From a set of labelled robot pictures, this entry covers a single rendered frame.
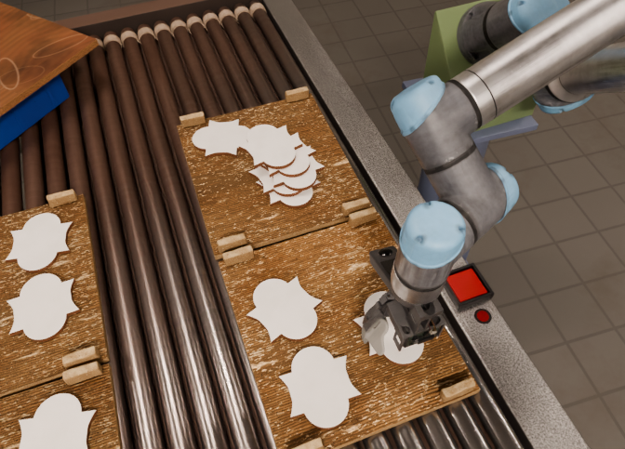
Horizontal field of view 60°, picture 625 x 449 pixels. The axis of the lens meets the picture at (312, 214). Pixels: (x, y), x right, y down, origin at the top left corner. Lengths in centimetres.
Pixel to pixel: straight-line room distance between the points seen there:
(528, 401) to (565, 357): 115
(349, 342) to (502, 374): 27
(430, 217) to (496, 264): 163
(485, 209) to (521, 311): 149
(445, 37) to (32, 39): 103
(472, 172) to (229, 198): 62
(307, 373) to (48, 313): 49
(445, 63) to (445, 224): 76
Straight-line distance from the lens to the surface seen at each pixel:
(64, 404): 104
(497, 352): 106
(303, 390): 95
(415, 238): 66
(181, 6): 181
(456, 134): 72
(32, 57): 156
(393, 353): 96
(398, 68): 310
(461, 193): 73
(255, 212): 116
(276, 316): 101
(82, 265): 118
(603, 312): 233
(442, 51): 139
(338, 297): 104
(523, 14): 122
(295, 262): 108
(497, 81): 74
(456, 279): 110
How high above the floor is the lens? 184
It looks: 52 degrees down
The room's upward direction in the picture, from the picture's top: 2 degrees counter-clockwise
